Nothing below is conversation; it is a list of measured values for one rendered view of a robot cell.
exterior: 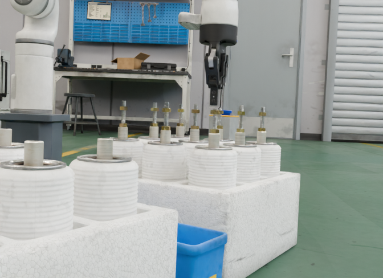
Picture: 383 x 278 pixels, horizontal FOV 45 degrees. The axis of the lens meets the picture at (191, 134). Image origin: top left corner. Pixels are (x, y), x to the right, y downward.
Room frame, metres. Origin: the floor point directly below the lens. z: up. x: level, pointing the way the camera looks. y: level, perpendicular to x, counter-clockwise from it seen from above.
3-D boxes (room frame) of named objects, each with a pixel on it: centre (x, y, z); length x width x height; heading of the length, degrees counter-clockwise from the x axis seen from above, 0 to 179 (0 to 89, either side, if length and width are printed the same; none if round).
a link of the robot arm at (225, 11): (0.93, -0.03, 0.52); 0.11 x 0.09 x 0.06; 76
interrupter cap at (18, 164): (0.55, 0.19, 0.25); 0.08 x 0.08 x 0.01
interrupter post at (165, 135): (0.99, 0.05, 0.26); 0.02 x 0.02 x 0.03
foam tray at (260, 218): (1.09, -0.01, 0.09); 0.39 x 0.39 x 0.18; 58
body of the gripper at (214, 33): (0.93, -0.04, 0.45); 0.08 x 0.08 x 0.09
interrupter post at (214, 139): (0.93, -0.05, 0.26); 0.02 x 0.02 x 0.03
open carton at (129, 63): (5.79, 0.79, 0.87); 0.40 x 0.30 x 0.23; 73
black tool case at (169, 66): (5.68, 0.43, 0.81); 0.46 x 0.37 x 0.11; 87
